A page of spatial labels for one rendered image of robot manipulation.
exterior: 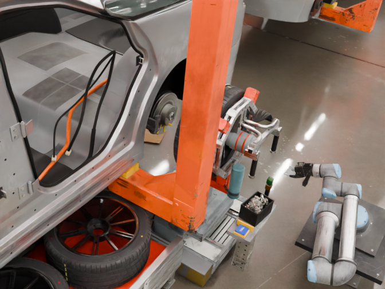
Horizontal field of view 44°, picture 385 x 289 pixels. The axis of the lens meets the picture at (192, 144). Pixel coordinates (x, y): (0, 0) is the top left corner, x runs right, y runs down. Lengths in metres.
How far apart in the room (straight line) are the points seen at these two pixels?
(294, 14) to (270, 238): 2.73
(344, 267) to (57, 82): 2.17
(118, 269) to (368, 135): 3.30
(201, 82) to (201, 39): 0.22
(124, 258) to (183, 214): 0.43
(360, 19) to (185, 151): 4.23
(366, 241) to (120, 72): 2.01
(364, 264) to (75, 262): 1.87
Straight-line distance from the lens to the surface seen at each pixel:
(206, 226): 3.61
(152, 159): 4.39
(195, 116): 2.51
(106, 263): 2.88
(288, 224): 3.99
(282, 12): 5.54
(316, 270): 2.85
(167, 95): 3.37
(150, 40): 2.78
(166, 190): 2.96
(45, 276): 2.86
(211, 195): 3.72
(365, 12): 6.47
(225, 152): 3.51
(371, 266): 3.50
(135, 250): 2.94
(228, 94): 3.11
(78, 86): 3.38
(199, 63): 2.37
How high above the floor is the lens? 2.72
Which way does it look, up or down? 36 degrees down
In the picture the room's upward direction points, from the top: 7 degrees clockwise
